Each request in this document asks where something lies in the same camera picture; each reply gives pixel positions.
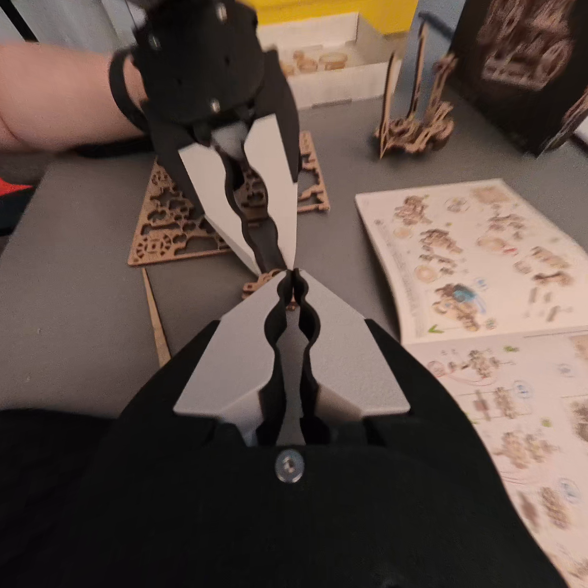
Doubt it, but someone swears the yellow plastic bin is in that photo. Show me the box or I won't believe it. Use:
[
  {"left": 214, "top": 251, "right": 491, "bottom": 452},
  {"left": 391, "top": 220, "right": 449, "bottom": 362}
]
[{"left": 243, "top": 0, "right": 420, "bottom": 35}]

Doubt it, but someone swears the laser-cut wooden parts sheet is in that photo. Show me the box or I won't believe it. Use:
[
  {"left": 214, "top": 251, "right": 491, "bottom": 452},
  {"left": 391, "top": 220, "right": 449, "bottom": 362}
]
[{"left": 128, "top": 131, "right": 330, "bottom": 267}]

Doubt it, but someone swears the black wrist strap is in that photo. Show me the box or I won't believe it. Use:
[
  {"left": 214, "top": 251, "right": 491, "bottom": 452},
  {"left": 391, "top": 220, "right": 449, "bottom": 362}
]
[{"left": 109, "top": 48, "right": 150, "bottom": 131}]

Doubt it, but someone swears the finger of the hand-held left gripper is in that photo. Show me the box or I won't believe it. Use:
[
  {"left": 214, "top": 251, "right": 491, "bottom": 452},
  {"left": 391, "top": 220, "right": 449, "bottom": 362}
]
[
  {"left": 244, "top": 113, "right": 299, "bottom": 272},
  {"left": 178, "top": 142, "right": 277, "bottom": 277}
]

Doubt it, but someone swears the thin wooden stick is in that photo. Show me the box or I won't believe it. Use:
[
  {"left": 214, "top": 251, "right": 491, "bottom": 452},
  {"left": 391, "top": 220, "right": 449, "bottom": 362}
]
[{"left": 141, "top": 268, "right": 172, "bottom": 367}]

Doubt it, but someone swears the partly built wooden model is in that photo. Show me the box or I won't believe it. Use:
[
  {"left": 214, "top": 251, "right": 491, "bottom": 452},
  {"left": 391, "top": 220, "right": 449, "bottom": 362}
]
[{"left": 374, "top": 21, "right": 458, "bottom": 159}]

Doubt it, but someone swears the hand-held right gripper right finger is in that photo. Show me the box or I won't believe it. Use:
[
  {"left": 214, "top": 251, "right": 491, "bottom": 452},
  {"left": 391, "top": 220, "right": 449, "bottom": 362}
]
[{"left": 292, "top": 269, "right": 411, "bottom": 445}]

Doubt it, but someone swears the black model kit box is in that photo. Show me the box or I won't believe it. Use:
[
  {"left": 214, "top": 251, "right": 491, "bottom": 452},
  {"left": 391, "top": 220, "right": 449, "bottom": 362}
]
[{"left": 448, "top": 0, "right": 588, "bottom": 157}]

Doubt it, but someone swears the small wooden model assembly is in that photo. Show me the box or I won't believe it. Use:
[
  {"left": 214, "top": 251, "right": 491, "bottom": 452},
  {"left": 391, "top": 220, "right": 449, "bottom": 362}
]
[{"left": 242, "top": 269, "right": 299, "bottom": 311}]

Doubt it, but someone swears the person's left forearm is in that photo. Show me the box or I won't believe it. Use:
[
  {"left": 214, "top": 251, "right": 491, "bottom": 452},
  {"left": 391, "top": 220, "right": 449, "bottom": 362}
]
[{"left": 0, "top": 41, "right": 148, "bottom": 154}]

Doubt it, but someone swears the illustrated instruction booklet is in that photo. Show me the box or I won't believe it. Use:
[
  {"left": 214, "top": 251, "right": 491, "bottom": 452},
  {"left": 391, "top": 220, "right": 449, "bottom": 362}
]
[{"left": 355, "top": 179, "right": 588, "bottom": 588}]

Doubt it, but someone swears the small white cardboard box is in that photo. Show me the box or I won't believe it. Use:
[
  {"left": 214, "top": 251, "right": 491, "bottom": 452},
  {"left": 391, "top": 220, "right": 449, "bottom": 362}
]
[{"left": 255, "top": 11, "right": 405, "bottom": 110}]

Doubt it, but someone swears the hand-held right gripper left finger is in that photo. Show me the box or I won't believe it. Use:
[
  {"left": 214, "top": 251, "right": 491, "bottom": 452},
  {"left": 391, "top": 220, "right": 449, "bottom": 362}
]
[{"left": 174, "top": 269, "right": 295, "bottom": 446}]

